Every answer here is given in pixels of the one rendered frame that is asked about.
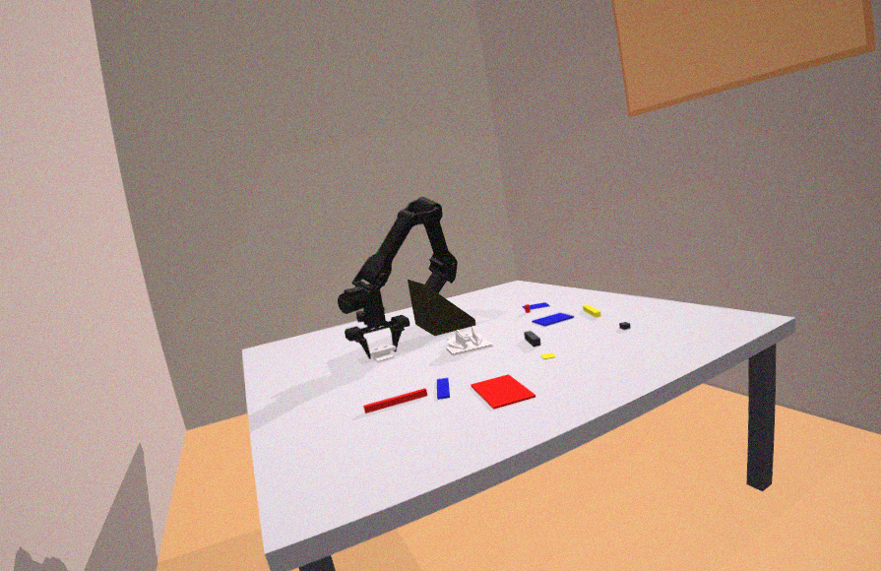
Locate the red flat square plate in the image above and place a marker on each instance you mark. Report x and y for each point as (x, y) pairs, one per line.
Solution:
(502, 391)

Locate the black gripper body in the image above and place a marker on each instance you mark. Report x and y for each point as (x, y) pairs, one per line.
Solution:
(375, 318)

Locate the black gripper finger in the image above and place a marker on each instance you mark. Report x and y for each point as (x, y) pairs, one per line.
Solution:
(365, 346)
(396, 336)

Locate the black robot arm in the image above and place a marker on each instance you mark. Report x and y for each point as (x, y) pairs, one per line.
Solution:
(378, 267)

